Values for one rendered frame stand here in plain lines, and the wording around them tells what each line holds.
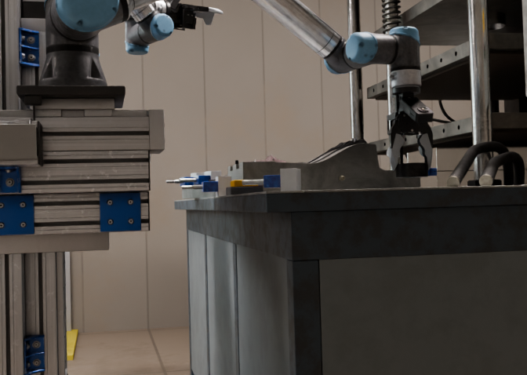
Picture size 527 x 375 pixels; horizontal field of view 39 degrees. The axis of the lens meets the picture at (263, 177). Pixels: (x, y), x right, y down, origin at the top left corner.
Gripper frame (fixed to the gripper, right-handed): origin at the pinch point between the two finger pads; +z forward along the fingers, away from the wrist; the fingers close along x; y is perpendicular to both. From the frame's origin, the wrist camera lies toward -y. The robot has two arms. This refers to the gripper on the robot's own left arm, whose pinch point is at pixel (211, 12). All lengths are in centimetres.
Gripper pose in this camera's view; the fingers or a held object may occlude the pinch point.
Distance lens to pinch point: 268.6
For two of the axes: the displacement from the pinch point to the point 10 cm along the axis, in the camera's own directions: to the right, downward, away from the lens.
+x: 6.1, 0.9, -7.8
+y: -0.6, 10.0, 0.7
